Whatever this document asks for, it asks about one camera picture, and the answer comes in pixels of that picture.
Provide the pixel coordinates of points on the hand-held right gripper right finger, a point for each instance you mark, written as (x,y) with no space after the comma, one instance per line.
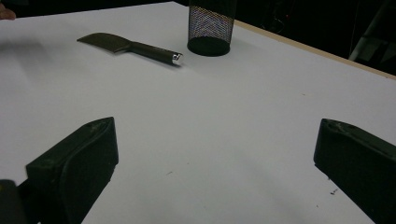
(361,165)

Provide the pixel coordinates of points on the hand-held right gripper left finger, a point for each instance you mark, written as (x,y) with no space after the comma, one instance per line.
(84,161)

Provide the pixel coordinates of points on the black mesh pen holder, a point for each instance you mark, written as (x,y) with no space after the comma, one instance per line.
(210,31)

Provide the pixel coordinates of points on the wooden table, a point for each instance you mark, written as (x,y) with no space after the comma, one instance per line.
(311,49)

